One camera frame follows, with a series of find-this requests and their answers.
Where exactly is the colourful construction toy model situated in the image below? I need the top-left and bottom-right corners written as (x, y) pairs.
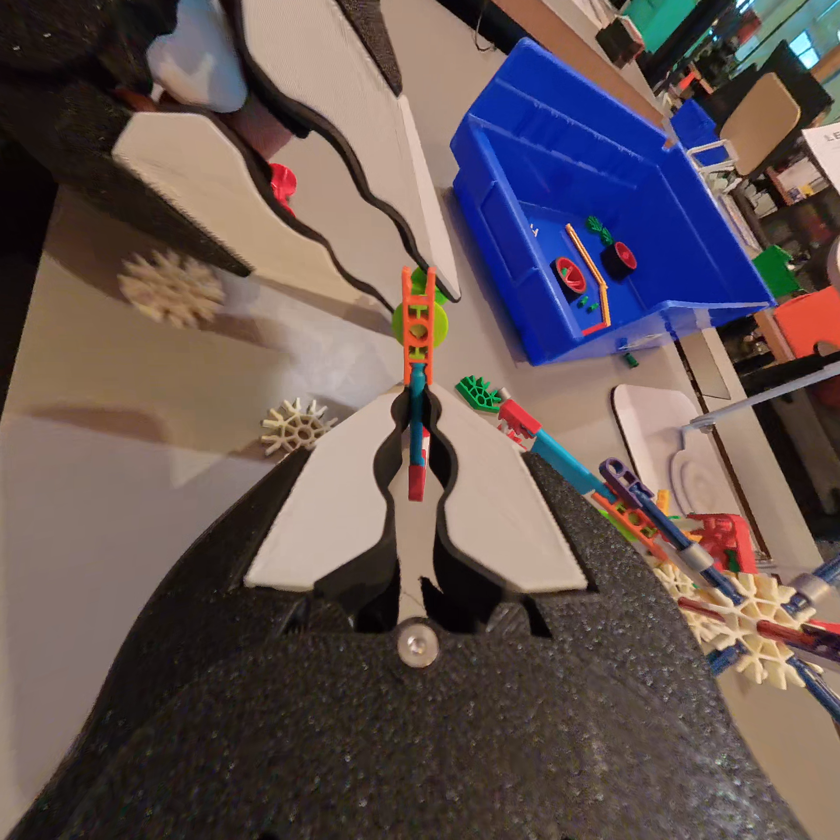
top-left (497, 397), bottom-right (840, 706)

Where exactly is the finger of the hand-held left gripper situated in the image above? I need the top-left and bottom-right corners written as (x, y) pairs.
top-left (220, 0), bottom-right (462, 303)
top-left (112, 110), bottom-right (395, 315)

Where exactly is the white snowflake toy connector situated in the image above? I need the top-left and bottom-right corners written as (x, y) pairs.
top-left (260, 395), bottom-right (340, 458)
top-left (117, 248), bottom-right (225, 330)

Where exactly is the green bin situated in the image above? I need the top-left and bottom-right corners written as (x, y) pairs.
top-left (751, 244), bottom-right (806, 298)

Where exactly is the person's left forearm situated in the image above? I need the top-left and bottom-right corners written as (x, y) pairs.
top-left (0, 131), bottom-right (61, 414)

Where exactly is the black toy wheel red hub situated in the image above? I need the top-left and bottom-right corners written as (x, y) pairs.
top-left (602, 240), bottom-right (639, 281)
top-left (549, 256), bottom-right (593, 296)

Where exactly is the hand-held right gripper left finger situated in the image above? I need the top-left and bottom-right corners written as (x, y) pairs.
top-left (244, 384), bottom-right (411, 592)

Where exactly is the yellow toy rod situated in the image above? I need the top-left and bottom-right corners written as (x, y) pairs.
top-left (563, 223), bottom-right (613, 328)

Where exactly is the small blue bin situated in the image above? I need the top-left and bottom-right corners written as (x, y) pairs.
top-left (669, 98), bottom-right (731, 168)

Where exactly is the person's left hand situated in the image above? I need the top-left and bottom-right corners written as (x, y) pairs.
top-left (228, 97), bottom-right (294, 156)

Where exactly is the tan chair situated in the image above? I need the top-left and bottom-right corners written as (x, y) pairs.
top-left (717, 70), bottom-right (803, 178)

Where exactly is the blue parts bin with tag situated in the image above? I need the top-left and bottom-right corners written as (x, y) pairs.
top-left (449, 36), bottom-right (777, 368)

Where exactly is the white stand base board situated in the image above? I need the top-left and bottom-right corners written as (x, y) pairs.
top-left (610, 382), bottom-right (772, 562)

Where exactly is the lime green toy spool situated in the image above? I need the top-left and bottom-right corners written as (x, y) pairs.
top-left (391, 287), bottom-right (451, 347)

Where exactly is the small black box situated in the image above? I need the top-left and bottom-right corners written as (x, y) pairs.
top-left (594, 14), bottom-right (648, 70)

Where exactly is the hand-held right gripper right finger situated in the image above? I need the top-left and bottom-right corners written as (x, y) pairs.
top-left (423, 384), bottom-right (589, 595)

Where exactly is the neighbouring grey table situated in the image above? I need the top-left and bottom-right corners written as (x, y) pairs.
top-left (489, 0), bottom-right (677, 132)

